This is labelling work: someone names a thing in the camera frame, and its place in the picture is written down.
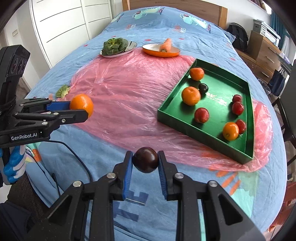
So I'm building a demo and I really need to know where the small orange tomato fruit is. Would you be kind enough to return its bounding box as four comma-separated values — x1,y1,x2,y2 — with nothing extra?
70,94,94,117

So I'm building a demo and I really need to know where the dark plum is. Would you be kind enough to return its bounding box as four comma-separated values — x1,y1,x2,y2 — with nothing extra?
198,83,209,94
132,147,159,173

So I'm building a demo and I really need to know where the small red fruit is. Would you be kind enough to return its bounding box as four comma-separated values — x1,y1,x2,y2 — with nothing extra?
194,108,209,123

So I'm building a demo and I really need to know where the smooth orange fruit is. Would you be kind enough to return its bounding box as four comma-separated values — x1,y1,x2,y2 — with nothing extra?
222,122,239,141

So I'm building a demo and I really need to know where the red apple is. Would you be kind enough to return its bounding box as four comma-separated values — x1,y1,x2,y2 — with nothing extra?
232,94,242,103
235,119,246,135
232,101,244,115

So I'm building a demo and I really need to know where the large mandarin orange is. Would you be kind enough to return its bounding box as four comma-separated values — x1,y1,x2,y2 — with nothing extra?
181,86,201,106

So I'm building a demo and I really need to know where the blue gloved left hand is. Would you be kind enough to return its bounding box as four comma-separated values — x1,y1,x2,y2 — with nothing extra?
1,145,27,185

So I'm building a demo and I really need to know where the green vegetable piece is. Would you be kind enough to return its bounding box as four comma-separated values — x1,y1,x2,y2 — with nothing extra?
55,85,70,98

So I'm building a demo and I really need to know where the blue patterned bedsheet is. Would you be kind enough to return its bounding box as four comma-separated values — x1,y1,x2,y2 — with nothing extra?
27,7,287,232

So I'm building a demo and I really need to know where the white wardrobe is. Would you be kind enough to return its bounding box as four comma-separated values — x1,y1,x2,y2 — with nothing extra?
29,0,112,68

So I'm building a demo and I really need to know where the pink plastic sheet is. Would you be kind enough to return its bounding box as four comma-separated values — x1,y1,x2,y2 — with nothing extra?
63,49,273,172

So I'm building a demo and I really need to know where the green shallow box tray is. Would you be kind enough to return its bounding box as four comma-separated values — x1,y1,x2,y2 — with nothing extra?
157,59,254,164

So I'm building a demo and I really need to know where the green bok choy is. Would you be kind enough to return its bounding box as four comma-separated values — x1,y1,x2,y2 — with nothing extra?
102,38,128,56

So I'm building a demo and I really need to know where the silver metal plate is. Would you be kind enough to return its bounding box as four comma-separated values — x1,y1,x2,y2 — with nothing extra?
99,41,138,58

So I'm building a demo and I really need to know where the orange enamel plate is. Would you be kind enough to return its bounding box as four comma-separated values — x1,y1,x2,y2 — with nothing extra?
141,43,181,58

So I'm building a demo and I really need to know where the carrot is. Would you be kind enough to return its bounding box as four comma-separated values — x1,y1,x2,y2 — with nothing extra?
159,38,171,53

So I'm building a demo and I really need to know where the dark chair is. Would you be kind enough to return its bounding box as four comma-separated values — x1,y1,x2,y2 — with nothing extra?
272,59,296,167

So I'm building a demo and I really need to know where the navy tote bag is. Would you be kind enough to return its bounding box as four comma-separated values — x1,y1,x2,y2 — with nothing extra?
267,68,285,96

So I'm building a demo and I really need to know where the wooden drawer cabinet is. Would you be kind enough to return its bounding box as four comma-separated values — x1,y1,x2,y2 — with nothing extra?
236,31,280,83

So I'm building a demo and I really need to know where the black backpack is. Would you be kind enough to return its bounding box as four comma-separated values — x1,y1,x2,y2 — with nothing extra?
227,23,248,52

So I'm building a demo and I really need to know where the white printer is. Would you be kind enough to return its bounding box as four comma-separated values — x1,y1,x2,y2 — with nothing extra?
253,19,281,47

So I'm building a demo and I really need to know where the wooden headboard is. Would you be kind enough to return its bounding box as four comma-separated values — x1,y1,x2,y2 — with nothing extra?
122,0,228,29

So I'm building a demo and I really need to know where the teal curtain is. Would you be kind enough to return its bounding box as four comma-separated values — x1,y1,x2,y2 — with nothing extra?
271,10,290,45

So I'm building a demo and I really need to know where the black cable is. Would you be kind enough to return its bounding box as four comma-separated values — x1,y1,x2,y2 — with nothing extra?
48,139,93,197

